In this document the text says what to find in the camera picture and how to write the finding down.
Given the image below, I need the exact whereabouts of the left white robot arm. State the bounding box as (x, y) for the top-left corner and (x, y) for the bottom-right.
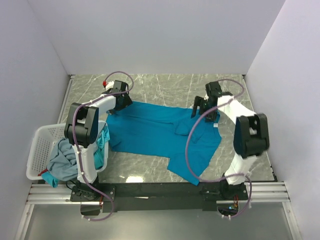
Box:
(64, 80), (133, 201)

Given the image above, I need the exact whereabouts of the white plastic laundry basket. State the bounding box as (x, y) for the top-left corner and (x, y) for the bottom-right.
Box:
(26, 123), (109, 183)

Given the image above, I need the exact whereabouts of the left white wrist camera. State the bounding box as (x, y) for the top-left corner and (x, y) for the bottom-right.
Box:
(102, 80), (115, 91)

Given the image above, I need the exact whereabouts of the teal blue t shirt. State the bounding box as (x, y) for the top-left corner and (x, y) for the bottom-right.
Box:
(106, 101), (222, 186)

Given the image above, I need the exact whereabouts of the red garment in basket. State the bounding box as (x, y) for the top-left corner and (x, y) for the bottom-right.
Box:
(37, 169), (48, 177)

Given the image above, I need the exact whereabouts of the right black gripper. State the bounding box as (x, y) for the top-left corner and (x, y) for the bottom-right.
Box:
(190, 96), (218, 123)

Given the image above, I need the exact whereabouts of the black base beam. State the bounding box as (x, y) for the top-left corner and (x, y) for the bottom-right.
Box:
(70, 181), (248, 213)

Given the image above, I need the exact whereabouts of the grey blue t shirt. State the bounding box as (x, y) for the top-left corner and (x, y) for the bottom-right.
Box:
(47, 138), (78, 182)

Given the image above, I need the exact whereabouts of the teal t shirt in basket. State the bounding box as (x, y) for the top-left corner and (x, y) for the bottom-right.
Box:
(41, 126), (110, 188)

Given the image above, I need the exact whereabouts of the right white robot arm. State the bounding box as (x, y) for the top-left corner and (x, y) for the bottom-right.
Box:
(187, 80), (270, 200)

